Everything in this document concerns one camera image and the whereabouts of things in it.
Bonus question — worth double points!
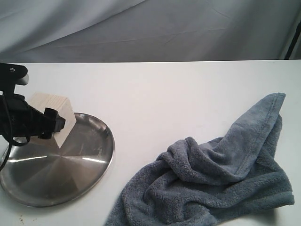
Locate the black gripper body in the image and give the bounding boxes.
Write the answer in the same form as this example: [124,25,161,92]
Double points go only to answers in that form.
[0,94,47,137]

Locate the light wooden cube block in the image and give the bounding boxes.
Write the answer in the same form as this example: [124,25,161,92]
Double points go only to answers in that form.
[28,92,76,148]

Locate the blue-grey fluffy towel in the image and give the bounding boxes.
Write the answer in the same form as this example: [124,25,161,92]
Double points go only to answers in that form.
[105,93,294,226]

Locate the round stainless steel plate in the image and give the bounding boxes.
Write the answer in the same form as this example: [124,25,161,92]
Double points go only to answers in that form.
[0,113,114,208]

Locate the grey backdrop cloth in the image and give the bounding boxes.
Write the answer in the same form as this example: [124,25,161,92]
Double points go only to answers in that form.
[0,0,301,63]

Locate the black stand pole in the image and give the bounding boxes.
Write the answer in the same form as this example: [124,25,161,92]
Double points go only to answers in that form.
[284,15,301,60]

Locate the black cable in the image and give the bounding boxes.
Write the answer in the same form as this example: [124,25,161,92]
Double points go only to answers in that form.
[0,94,32,170]

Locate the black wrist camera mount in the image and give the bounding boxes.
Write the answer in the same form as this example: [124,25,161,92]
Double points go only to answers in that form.
[0,63,29,94]

